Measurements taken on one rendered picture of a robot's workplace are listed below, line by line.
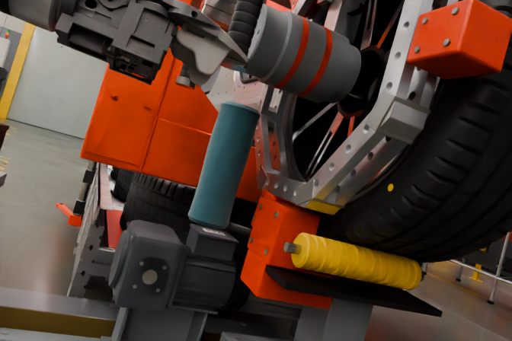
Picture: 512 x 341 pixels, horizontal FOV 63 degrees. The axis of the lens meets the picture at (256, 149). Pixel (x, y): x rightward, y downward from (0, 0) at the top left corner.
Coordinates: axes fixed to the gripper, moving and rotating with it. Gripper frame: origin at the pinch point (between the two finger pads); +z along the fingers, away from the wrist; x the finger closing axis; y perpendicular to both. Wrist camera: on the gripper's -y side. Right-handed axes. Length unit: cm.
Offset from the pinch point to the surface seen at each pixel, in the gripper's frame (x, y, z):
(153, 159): -68, 3, -1
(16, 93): -1239, -279, -335
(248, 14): -2.3, -7.2, 0.1
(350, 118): -22.5, -9.2, 30.1
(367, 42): -20.3, -25.7, 28.9
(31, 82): -1233, -321, -310
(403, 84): 3.7, -3.8, 22.2
